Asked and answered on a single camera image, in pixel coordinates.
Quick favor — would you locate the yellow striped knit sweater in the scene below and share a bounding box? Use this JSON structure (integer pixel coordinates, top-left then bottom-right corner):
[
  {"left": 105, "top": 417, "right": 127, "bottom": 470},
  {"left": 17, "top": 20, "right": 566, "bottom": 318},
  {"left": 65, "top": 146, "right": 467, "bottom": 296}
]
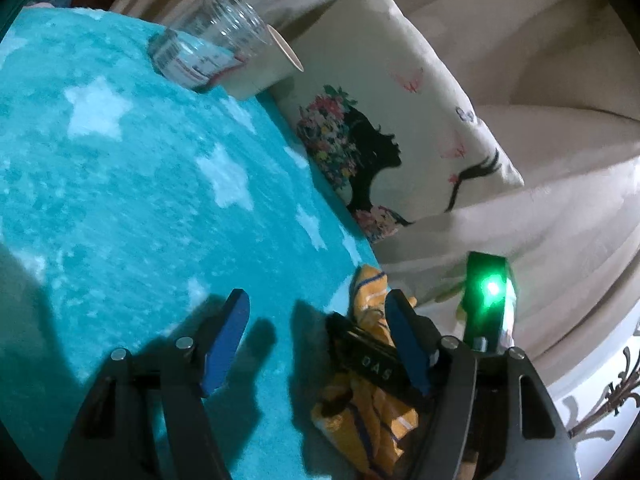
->
[{"left": 310, "top": 264, "right": 419, "bottom": 479}]

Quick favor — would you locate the clear glass jar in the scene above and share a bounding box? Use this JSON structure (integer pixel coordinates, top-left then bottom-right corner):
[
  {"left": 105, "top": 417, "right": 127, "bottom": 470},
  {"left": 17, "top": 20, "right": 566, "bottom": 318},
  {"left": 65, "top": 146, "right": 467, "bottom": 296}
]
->
[{"left": 148, "top": 0, "right": 271, "bottom": 92}]

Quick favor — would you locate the beige paper cup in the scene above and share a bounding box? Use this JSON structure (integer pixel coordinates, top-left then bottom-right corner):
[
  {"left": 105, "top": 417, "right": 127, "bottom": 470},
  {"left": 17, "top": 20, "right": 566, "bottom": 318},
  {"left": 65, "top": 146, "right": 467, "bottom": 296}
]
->
[{"left": 220, "top": 25, "right": 304, "bottom": 101}]

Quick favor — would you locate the turquoise star cartoon blanket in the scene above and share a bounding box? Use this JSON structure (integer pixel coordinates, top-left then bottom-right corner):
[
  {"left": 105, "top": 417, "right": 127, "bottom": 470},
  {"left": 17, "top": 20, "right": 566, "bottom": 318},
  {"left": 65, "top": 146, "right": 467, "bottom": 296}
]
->
[{"left": 1, "top": 8, "right": 374, "bottom": 479}]

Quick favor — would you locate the beige curtain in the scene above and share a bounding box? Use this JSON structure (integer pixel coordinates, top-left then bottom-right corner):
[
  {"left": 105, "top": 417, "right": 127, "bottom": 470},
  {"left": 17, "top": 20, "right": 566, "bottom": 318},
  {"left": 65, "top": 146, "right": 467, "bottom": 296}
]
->
[{"left": 113, "top": 0, "right": 639, "bottom": 389}]

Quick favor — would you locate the white leaf print pillow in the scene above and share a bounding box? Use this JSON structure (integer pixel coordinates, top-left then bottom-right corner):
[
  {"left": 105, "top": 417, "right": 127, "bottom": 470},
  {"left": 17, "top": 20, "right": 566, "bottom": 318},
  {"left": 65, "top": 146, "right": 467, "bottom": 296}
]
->
[{"left": 425, "top": 277, "right": 504, "bottom": 354}]

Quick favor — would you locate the cream cushion with silhouette print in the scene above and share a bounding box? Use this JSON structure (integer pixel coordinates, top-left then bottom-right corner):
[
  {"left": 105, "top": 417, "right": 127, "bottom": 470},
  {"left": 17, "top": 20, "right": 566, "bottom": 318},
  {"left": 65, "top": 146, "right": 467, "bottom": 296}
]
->
[{"left": 272, "top": 0, "right": 523, "bottom": 242}]

